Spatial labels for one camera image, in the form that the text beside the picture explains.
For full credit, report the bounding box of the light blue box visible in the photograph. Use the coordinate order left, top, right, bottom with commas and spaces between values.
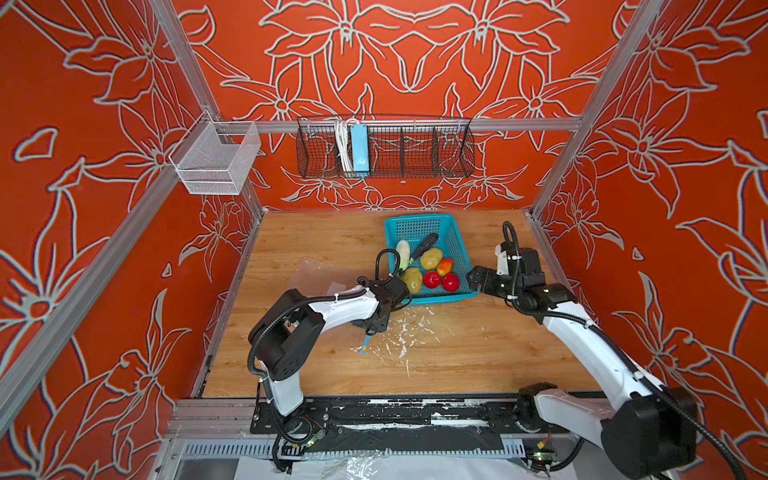
350, 123, 370, 177

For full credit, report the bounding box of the black wire wall basket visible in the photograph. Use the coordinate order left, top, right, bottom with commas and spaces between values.
296, 115, 476, 180

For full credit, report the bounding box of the red yellow mango toy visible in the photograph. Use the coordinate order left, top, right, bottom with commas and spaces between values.
436, 258, 454, 277

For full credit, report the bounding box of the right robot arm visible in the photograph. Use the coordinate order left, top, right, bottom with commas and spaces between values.
466, 221, 746, 479

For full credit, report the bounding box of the dark eggplant toy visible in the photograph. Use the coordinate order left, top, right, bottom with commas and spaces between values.
410, 233, 439, 263

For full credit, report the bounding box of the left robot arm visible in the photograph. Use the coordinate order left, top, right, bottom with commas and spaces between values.
246, 248, 411, 446

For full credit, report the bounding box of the clear zip top bag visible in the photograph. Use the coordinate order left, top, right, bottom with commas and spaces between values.
293, 259, 391, 355

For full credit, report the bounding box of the white radish toy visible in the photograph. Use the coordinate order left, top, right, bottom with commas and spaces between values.
396, 240, 411, 272

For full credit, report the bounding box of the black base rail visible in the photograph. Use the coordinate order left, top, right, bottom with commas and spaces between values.
250, 393, 576, 460

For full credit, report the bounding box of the clear plastic wall bin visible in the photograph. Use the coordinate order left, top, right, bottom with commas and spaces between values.
169, 110, 262, 196

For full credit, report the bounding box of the red apple toy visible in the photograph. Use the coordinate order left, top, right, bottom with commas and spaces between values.
441, 272, 461, 293
422, 271, 442, 289

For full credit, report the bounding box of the white cable bundle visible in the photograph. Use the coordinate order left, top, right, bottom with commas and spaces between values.
334, 119, 353, 175

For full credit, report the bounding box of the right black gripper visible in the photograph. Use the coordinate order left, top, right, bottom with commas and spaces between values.
464, 263, 525, 304

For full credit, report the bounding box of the yellow potato toy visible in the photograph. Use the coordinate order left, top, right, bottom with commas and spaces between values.
402, 267, 423, 295
419, 247, 444, 271

